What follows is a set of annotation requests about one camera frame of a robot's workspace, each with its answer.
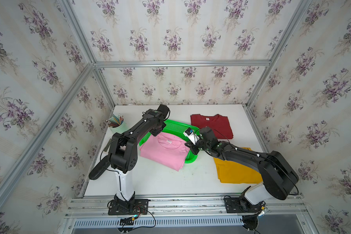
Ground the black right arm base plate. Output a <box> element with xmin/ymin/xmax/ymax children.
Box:
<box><xmin>223</xmin><ymin>196</ymin><xmax>266</xmax><ymax>214</ymax></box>

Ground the yellow t-shirt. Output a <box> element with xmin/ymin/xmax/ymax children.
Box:
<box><xmin>214</xmin><ymin>158</ymin><xmax>263</xmax><ymax>184</ymax></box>

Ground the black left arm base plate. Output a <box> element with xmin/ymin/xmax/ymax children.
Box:
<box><xmin>107</xmin><ymin>198</ymin><xmax>150</xmax><ymax>215</ymax></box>

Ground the pink white calculator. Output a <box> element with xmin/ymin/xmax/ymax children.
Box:
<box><xmin>103</xmin><ymin>138</ymin><xmax>112</xmax><ymax>152</ymax></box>

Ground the dark red t-shirt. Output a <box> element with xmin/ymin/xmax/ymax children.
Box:
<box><xmin>190</xmin><ymin>114</ymin><xmax>234</xmax><ymax>140</ymax></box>

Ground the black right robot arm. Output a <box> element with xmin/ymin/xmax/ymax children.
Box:
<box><xmin>184</xmin><ymin>127</ymin><xmax>299</xmax><ymax>205</ymax></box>

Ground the pink t-shirt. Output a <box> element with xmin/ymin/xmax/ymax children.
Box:
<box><xmin>139</xmin><ymin>132</ymin><xmax>190</xmax><ymax>172</ymax></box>

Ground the pale green pencil cup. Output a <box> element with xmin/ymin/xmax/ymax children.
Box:
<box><xmin>106</xmin><ymin>114</ymin><xmax>129</xmax><ymax>134</ymax></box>

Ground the black oval object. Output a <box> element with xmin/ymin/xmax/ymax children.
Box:
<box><xmin>89</xmin><ymin>155</ymin><xmax>111</xmax><ymax>180</ymax></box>

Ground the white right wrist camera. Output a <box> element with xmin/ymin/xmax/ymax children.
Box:
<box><xmin>183</xmin><ymin>128</ymin><xmax>199</xmax><ymax>145</ymax></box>

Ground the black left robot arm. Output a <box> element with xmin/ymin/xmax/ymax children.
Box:
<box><xmin>109</xmin><ymin>104</ymin><xmax>170</xmax><ymax>202</ymax></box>

